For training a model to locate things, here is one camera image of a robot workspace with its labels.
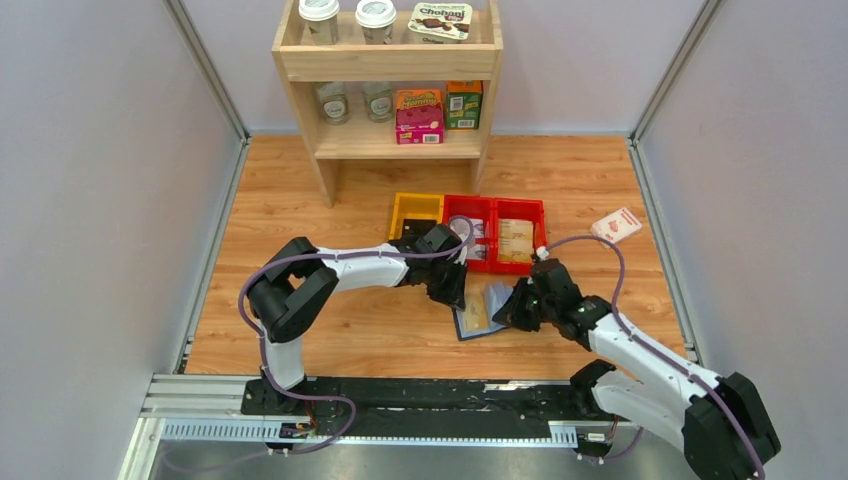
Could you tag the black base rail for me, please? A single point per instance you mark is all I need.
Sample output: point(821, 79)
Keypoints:
point(426, 408)

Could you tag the left glass jar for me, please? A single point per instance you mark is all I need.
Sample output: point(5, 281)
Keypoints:
point(333, 102)

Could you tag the silver credit card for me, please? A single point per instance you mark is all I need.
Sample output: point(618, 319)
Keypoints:
point(477, 251)
point(472, 227)

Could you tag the yellow plastic bin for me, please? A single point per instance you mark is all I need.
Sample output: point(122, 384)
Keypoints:
point(414, 206)

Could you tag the Chobani yogurt cup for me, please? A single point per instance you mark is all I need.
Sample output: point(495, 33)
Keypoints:
point(441, 23)

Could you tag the gold card in holder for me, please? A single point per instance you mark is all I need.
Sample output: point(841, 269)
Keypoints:
point(474, 318)

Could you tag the pink white small box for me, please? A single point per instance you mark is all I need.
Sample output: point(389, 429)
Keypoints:
point(616, 226)

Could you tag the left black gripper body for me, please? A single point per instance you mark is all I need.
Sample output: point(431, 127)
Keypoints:
point(445, 283)

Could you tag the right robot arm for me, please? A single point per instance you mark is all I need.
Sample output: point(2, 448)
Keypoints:
point(719, 423)

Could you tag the wooden two-tier shelf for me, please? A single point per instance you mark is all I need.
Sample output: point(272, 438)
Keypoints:
point(301, 64)

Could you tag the glass jar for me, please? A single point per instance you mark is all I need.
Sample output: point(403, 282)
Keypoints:
point(378, 98)
point(333, 102)

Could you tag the right white-lidded paper cup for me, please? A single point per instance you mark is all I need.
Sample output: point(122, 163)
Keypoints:
point(376, 18)

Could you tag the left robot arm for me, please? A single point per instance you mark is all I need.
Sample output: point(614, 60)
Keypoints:
point(282, 300)

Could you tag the green orange carton box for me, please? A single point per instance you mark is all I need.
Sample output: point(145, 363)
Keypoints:
point(463, 102)

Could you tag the orange pink Scrub Mommy box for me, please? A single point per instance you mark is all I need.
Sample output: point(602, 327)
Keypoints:
point(419, 117)

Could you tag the black credit card stack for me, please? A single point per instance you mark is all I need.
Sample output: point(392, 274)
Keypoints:
point(417, 227)

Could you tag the left white-lidded paper cup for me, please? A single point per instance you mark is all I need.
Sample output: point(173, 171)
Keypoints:
point(321, 17)

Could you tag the upper silver credit card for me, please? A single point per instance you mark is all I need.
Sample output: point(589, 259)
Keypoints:
point(472, 227)

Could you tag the lower silver credit card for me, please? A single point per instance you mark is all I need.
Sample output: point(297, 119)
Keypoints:
point(477, 251)

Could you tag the white-lidded paper cup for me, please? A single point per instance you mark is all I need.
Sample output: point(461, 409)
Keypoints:
point(321, 17)
point(376, 18)

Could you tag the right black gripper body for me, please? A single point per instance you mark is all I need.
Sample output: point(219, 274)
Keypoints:
point(540, 310)

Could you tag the right glass jar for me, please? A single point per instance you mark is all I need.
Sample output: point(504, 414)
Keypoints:
point(378, 98)

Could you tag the blue leather card holder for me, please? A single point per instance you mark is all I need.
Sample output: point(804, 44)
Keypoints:
point(493, 328)

